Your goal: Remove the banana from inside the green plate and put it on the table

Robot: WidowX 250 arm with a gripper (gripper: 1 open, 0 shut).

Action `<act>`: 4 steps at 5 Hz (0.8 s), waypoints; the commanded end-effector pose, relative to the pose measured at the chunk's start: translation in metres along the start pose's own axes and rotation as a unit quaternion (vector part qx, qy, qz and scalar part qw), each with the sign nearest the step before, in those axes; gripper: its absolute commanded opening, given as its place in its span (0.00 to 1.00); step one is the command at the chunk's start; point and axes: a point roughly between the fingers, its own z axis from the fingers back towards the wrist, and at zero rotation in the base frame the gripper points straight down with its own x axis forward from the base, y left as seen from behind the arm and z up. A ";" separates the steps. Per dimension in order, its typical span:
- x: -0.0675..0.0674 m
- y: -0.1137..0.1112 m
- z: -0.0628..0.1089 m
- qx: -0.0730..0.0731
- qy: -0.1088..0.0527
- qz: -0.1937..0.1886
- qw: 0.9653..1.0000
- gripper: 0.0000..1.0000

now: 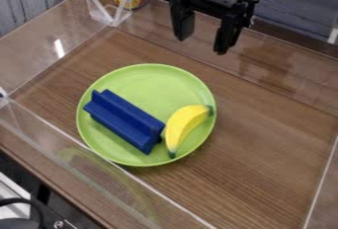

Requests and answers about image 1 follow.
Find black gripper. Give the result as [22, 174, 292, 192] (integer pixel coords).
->
[168, 0, 259, 55]

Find black device with knob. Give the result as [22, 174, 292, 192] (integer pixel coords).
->
[27, 196, 80, 229]

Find green round plate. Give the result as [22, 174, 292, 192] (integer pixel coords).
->
[76, 63, 216, 167]

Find yellow toy banana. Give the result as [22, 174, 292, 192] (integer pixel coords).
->
[164, 105, 213, 159]

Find black cable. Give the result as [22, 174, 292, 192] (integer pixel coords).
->
[0, 196, 46, 229]

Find blue plastic block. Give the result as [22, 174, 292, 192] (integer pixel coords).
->
[82, 90, 165, 155]

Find clear acrylic tray walls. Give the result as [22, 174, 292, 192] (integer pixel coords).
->
[0, 0, 338, 229]

